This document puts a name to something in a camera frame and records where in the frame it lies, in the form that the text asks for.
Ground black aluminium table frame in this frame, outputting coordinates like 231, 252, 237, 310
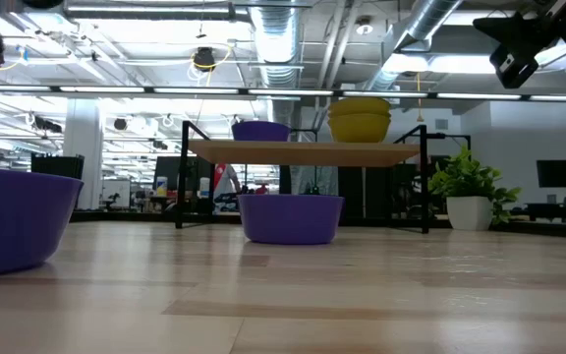
69, 126, 566, 242

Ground white pillar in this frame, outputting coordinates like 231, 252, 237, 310
63, 100, 104, 210

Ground slanted silver ceiling duct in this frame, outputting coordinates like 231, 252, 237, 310
361, 0, 464, 94

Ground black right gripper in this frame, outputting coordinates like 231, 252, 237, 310
473, 0, 566, 48

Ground black storage bins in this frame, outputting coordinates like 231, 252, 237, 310
30, 152, 86, 179

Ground linear ceiling light strip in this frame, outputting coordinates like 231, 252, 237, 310
0, 84, 566, 103

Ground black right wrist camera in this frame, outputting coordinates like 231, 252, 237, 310
488, 46, 540, 89

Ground black ceiling device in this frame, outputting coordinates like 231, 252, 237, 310
193, 46, 217, 74

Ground black monitor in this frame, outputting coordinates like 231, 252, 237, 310
537, 159, 566, 189

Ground green potted plant white pot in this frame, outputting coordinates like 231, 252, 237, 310
428, 146, 523, 232

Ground wooden shelf riser black legs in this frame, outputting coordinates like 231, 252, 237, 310
174, 120, 429, 235

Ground blue mini bowl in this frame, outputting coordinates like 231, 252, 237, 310
231, 120, 293, 143
237, 193, 346, 246
0, 165, 85, 280

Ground silver spiral ceiling duct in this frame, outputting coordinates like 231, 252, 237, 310
248, 4, 309, 129

